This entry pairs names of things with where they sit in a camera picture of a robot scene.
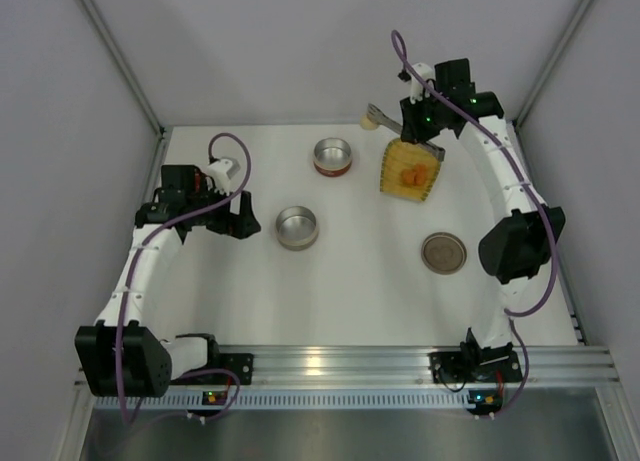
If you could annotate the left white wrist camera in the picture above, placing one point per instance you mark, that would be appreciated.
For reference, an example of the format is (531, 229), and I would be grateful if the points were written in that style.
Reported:
(221, 171)

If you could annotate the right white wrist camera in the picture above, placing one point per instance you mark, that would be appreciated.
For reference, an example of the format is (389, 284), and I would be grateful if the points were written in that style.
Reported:
(417, 90)

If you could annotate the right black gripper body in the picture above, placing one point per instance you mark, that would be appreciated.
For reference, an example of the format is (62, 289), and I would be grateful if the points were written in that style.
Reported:
(413, 122)

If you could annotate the grey slotted cable duct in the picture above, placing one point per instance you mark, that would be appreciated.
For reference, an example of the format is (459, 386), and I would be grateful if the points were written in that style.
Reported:
(249, 399)

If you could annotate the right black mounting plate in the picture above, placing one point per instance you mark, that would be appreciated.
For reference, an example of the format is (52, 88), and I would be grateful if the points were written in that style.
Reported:
(449, 369)

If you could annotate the brown round lid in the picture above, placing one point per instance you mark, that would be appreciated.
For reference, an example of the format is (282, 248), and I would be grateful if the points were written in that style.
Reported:
(443, 253)

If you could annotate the white round bun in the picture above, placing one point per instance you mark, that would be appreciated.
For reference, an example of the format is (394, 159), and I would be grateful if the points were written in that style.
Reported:
(367, 123)

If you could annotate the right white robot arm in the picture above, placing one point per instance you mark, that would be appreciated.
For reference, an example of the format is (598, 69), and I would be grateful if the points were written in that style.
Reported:
(526, 229)

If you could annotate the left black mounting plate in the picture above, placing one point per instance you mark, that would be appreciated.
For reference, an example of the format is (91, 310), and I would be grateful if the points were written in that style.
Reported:
(241, 364)

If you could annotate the bamboo woven tray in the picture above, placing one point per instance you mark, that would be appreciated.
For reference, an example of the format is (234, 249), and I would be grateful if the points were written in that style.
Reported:
(399, 155)

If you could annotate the right aluminium frame post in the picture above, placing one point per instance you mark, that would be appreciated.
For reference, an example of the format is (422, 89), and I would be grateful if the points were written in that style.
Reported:
(558, 50)

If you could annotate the tan steel lunch bowl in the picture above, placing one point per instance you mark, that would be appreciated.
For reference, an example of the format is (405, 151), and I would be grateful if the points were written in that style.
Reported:
(296, 228)

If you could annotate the aluminium frame post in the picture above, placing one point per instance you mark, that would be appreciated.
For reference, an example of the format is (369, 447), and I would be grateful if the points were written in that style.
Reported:
(97, 21)
(558, 50)

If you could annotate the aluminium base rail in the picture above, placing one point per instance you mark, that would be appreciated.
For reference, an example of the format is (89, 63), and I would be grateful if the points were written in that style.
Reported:
(350, 363)

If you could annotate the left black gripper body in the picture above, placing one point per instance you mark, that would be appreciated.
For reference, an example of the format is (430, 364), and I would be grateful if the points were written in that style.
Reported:
(228, 216)

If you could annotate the left aluminium frame post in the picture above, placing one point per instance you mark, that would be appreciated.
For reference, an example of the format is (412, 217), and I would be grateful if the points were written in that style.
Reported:
(97, 21)

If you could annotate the orange fried nuggets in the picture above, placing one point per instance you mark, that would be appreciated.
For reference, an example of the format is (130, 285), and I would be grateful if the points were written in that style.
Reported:
(415, 176)

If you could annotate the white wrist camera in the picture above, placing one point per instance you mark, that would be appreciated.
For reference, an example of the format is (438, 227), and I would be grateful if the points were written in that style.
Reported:
(221, 171)
(417, 90)

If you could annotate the red steel lunch bowl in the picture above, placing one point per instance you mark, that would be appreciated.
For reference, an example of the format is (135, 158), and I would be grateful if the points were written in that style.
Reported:
(332, 157)

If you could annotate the black mounting plate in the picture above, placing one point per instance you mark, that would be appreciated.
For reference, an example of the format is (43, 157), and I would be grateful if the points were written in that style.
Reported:
(241, 364)
(449, 369)

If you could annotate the steel food tongs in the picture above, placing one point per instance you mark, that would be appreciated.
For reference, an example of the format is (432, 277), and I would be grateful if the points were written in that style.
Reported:
(383, 120)

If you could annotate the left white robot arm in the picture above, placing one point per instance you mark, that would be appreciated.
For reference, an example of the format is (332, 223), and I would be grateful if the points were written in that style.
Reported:
(133, 313)

